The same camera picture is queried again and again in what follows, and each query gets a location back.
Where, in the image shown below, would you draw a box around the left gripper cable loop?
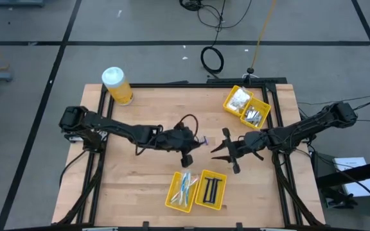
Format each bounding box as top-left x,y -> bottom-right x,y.
177,114 -> 200,139

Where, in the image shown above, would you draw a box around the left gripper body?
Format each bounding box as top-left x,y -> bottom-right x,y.
159,126 -> 200,168

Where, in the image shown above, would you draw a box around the tangled black cables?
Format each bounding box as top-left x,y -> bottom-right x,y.
179,0 -> 253,47

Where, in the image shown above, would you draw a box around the black clamp stand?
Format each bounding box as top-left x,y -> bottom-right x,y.
242,66 -> 260,80

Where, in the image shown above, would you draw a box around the yellow canister with white lid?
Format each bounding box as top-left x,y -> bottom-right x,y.
101,66 -> 134,107

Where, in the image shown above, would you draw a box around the white paper booklet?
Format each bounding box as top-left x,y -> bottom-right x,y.
332,156 -> 370,198

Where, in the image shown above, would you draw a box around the red toothbrush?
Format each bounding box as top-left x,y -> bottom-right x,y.
184,176 -> 200,193

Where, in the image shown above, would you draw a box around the black metal bar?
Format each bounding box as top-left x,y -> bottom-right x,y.
315,162 -> 370,193

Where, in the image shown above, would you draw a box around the black cable coil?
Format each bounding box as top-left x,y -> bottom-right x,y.
200,46 -> 225,75

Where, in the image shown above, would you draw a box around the blue toothbrush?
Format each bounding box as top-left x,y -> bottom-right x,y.
180,173 -> 192,206

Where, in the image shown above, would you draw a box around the black comb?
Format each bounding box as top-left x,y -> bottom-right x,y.
211,178 -> 224,204
203,177 -> 212,204

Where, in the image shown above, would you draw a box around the yellow slotted plastic basket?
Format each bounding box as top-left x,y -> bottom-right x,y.
222,85 -> 254,117
240,97 -> 272,130
195,169 -> 227,211
164,171 -> 202,214

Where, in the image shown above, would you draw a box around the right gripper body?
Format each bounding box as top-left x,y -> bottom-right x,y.
222,127 -> 271,175

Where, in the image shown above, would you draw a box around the thick yellow cable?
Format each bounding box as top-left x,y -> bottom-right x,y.
251,0 -> 278,71

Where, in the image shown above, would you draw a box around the black aluminium table frame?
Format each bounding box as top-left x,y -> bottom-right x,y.
55,76 -> 327,231

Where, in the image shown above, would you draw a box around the clear bag of cotton balls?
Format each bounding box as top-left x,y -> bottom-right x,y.
233,87 -> 252,107

